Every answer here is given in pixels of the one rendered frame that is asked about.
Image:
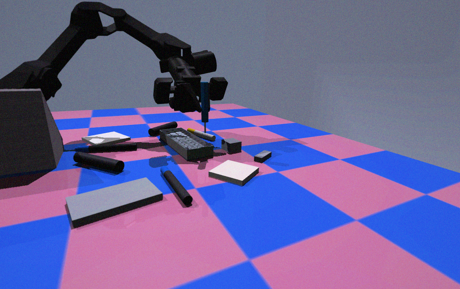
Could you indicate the grey keyboard with white letter keys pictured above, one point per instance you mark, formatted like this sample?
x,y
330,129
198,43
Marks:
x,y
186,144

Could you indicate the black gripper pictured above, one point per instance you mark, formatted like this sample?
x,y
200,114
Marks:
x,y
186,87

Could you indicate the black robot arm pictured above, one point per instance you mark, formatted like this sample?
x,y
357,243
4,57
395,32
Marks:
x,y
85,23

